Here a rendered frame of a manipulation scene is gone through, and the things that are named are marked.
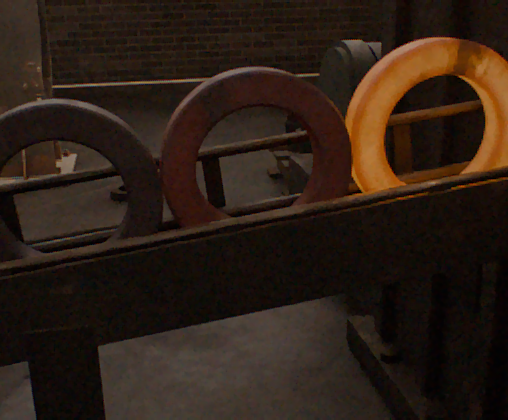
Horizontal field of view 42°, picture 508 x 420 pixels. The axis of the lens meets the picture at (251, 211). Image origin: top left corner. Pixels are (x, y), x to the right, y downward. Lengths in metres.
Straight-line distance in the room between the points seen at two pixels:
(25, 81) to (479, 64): 2.65
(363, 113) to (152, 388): 1.00
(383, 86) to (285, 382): 0.97
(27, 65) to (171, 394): 2.00
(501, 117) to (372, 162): 0.14
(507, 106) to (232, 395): 0.96
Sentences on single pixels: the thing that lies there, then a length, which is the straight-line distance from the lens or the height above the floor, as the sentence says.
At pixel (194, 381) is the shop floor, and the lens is 1.51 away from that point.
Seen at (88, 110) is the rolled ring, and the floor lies 0.72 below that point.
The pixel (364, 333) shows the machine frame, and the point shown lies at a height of 0.07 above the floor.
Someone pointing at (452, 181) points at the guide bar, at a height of 0.64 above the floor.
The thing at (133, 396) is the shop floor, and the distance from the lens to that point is 1.48.
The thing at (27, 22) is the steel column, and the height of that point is 0.72.
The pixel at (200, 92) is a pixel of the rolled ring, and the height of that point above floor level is 0.73.
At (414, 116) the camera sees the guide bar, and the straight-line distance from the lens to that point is 0.72.
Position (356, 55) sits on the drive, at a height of 0.64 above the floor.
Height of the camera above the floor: 0.81
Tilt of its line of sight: 18 degrees down
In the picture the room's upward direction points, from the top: 1 degrees counter-clockwise
